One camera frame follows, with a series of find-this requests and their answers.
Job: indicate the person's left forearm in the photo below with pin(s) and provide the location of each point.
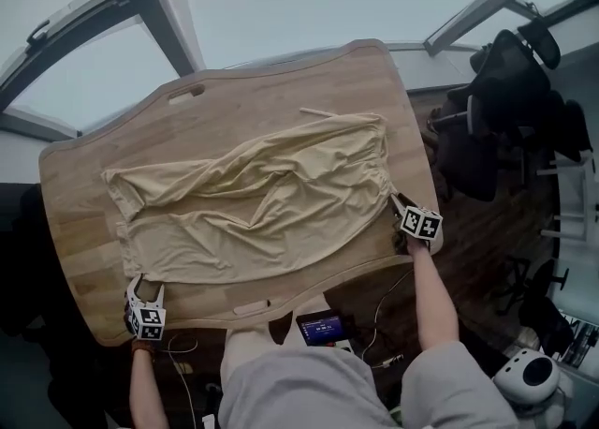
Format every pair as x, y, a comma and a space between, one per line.
147, 389

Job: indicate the person's beige trousers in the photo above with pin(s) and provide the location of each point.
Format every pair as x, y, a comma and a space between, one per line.
243, 347

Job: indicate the beige cloth garment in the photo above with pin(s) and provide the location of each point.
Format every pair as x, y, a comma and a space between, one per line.
243, 197

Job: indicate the white dome-shaped device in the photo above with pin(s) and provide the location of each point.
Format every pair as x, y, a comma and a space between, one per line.
524, 375

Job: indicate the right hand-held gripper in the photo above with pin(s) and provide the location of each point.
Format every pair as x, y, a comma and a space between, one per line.
421, 223

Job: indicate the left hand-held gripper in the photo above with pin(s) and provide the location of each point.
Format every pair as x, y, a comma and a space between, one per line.
147, 321

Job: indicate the black-framed hinged window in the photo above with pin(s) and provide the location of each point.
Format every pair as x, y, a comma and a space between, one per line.
70, 76

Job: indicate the small blue-screen monitor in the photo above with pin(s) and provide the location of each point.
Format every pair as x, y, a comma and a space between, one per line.
323, 328

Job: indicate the person's grey shirt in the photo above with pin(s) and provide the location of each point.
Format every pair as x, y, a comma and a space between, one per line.
304, 394

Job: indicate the white hanging tag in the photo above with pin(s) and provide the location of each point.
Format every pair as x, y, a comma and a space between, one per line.
208, 421

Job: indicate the person's right forearm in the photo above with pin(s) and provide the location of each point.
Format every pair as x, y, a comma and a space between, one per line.
435, 300

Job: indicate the person's right hand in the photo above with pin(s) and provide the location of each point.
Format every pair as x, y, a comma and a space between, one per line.
404, 244

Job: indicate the yellow paper scrap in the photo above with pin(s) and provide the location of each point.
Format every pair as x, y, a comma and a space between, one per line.
183, 367

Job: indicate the black mesh headrest office chair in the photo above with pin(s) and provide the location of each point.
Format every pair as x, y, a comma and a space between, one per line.
505, 90

